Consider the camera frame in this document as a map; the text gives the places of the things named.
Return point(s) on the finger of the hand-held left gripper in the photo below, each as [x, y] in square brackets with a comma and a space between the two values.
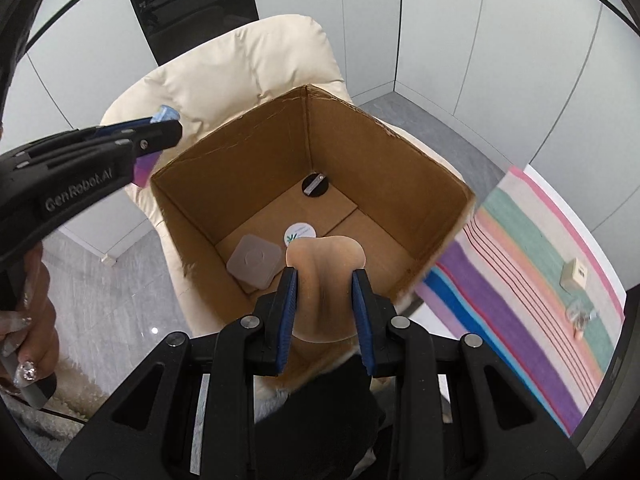
[150, 139]
[125, 125]

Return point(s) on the beige silicone pad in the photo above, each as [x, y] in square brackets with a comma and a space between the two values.
[325, 270]

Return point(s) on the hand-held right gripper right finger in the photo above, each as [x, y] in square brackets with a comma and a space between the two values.
[361, 320]

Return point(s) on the beige square socket box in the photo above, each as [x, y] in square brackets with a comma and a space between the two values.
[573, 274]

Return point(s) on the white fluffy rug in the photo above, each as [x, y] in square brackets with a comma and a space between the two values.
[70, 396]

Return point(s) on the translucent square plastic lid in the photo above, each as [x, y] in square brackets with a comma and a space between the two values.
[252, 260]

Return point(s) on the striped colourful mat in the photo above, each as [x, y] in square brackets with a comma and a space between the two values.
[500, 285]

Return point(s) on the white disc with green print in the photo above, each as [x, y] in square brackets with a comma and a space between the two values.
[300, 232]

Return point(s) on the small clear plastic item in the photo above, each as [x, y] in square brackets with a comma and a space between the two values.
[581, 315]

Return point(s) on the person's left hand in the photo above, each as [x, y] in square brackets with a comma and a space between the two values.
[44, 320]

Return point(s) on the brown cardboard box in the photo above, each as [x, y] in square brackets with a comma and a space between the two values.
[375, 185]

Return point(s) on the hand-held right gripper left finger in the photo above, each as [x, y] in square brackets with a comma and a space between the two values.
[286, 320]

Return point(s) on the blue and purple packet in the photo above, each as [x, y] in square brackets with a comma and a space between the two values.
[145, 172]

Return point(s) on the black round puck with silver bar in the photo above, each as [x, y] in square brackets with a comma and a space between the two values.
[325, 189]

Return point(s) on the black glass wall panel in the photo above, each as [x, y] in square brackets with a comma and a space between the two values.
[190, 10]

